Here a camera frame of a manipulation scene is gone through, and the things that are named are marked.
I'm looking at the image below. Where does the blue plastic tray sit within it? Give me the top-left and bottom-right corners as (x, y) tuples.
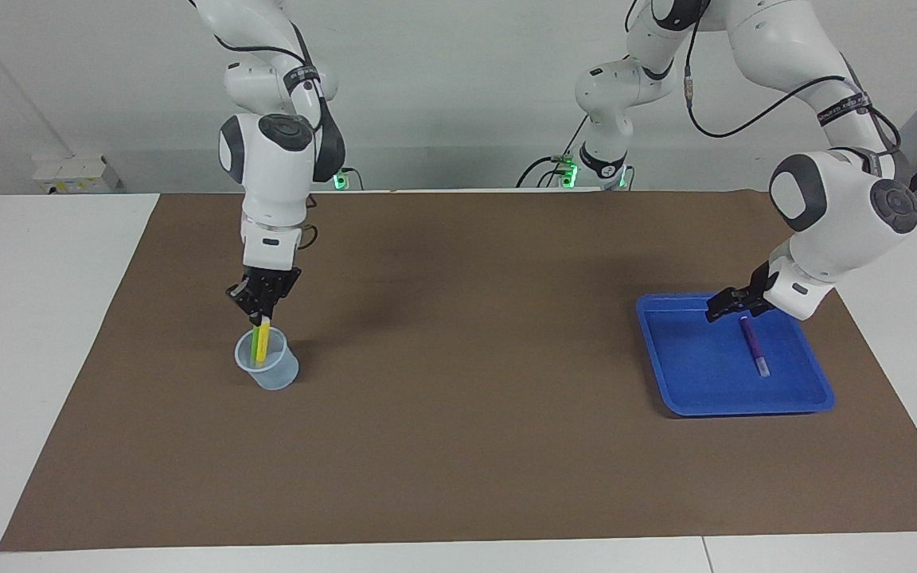
(635, 291), (836, 418)

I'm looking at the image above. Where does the black base cable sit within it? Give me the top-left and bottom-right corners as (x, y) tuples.
(516, 119), (591, 189)

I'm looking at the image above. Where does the brown table mat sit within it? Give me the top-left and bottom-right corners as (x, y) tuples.
(0, 189), (917, 552)

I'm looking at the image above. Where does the translucent plastic cup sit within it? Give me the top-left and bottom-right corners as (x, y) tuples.
(235, 325), (300, 392)

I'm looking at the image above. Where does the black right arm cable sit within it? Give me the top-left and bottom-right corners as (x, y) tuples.
(212, 24), (324, 249)

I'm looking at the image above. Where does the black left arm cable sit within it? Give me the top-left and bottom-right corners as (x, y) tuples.
(685, 0), (901, 156)

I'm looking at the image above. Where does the white wall socket box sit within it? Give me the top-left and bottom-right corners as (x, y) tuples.
(32, 155), (121, 194)

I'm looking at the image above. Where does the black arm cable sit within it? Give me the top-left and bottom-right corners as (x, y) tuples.
(212, 24), (324, 249)
(685, 0), (901, 156)

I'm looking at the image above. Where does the purple pen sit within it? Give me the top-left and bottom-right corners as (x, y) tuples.
(739, 316), (771, 378)

